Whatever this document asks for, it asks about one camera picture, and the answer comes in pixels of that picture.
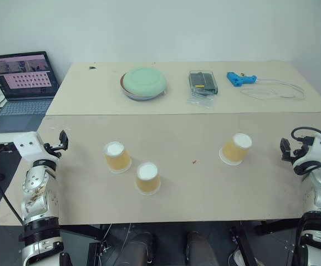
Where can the yellow paper cup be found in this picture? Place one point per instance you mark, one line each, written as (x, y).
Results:
(235, 151)
(116, 158)
(148, 179)

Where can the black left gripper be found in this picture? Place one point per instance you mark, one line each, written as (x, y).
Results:
(52, 149)

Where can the grey open laptop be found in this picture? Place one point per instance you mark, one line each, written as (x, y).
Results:
(19, 91)

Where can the dark rounded shape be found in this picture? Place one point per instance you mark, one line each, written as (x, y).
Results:
(138, 249)
(201, 249)

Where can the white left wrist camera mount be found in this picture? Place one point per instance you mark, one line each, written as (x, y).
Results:
(27, 144)

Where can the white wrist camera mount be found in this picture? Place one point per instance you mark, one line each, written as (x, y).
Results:
(27, 144)
(319, 151)

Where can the white shoe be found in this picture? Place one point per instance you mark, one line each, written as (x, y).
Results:
(236, 256)

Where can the clear plastic box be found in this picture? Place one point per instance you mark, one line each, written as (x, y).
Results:
(203, 82)

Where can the clear plastic bags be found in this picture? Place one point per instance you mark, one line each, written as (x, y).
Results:
(200, 101)

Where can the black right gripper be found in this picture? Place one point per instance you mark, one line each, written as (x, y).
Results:
(301, 153)

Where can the blue glue gun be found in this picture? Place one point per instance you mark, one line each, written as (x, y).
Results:
(239, 79)

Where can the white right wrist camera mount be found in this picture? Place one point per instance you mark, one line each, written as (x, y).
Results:
(319, 151)

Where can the stack of pastel plates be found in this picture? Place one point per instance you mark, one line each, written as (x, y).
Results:
(138, 97)

